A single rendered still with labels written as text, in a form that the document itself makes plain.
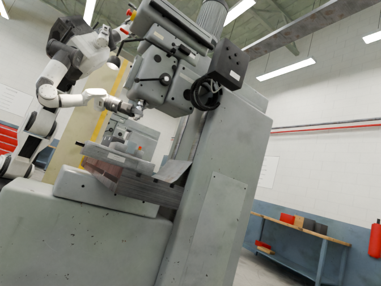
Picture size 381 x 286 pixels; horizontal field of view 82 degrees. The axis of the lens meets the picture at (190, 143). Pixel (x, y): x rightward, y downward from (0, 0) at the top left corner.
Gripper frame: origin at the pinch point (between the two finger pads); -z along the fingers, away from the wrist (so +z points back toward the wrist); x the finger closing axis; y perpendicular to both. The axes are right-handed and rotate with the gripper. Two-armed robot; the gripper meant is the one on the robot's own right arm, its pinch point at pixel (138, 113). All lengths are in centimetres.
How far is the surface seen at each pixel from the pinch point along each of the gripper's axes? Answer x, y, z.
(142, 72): -11.8, -19.7, 3.7
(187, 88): -2.6, -24.3, -22.5
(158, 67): -9.4, -27.2, -3.1
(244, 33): 488, -495, -118
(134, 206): -11, 49, -18
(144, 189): -54, 37, -22
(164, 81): -9.9, -19.7, -9.2
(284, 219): 281, 27, -268
